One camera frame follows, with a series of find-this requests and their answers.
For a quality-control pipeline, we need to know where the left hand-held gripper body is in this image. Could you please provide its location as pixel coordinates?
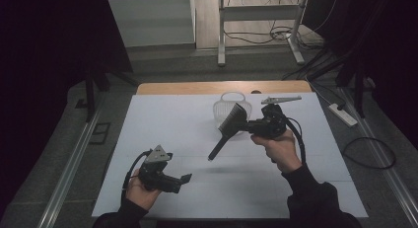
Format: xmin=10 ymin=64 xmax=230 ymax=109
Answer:
xmin=137 ymin=144 xmax=182 ymax=194

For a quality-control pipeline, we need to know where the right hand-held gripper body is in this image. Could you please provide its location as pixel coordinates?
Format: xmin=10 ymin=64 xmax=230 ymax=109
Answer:
xmin=246 ymin=95 xmax=303 ymax=140

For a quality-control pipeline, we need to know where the white plastic basket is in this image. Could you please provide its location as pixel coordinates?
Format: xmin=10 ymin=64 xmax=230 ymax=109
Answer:
xmin=212 ymin=91 xmax=253 ymax=137

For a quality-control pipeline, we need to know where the person's left hand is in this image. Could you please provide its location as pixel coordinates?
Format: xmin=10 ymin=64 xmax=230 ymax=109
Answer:
xmin=125 ymin=177 xmax=163 ymax=212

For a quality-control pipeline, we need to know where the person's right hand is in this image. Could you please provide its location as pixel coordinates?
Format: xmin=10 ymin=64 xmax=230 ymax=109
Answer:
xmin=250 ymin=128 xmax=303 ymax=174

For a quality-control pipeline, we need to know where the white table mat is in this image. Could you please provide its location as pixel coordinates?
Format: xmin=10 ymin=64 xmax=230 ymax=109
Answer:
xmin=91 ymin=92 xmax=370 ymax=220

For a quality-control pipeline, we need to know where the white power strip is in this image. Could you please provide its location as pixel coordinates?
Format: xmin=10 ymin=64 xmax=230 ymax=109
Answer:
xmin=327 ymin=103 xmax=359 ymax=128

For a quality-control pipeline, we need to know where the black tripod stand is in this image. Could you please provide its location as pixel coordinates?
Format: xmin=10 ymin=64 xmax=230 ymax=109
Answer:
xmin=336 ymin=54 xmax=371 ymax=119
xmin=82 ymin=64 xmax=141 ymax=123

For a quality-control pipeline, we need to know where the left hand-held gripper cable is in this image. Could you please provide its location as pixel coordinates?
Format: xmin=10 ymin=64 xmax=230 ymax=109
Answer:
xmin=120 ymin=149 xmax=153 ymax=202

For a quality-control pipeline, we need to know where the hand-held gripper cable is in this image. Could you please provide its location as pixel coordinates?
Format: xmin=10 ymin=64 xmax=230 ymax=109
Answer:
xmin=281 ymin=116 xmax=308 ymax=166
xmin=120 ymin=149 xmax=153 ymax=202

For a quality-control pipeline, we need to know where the right hand-held gripper cable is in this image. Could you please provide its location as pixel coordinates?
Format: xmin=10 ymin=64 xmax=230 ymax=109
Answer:
xmin=281 ymin=116 xmax=308 ymax=166

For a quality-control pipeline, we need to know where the aluminium floor rail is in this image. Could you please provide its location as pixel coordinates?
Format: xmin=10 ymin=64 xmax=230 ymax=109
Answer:
xmin=339 ymin=86 xmax=418 ymax=227
xmin=36 ymin=108 xmax=105 ymax=228

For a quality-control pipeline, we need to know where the tangle of floor cables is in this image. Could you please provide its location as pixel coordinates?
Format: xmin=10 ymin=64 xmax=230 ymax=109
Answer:
xmin=223 ymin=22 xmax=318 ymax=52

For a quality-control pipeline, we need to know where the white metal desk frame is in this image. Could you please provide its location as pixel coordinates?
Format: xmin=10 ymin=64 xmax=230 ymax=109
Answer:
xmin=217 ymin=0 xmax=311 ymax=67

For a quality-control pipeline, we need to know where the black looped floor cable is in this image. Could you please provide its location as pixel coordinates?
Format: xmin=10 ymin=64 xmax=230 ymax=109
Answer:
xmin=341 ymin=136 xmax=397 ymax=171

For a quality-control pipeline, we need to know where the grey wall panel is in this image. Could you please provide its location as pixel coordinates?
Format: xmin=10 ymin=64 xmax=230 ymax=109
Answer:
xmin=107 ymin=0 xmax=197 ymax=48

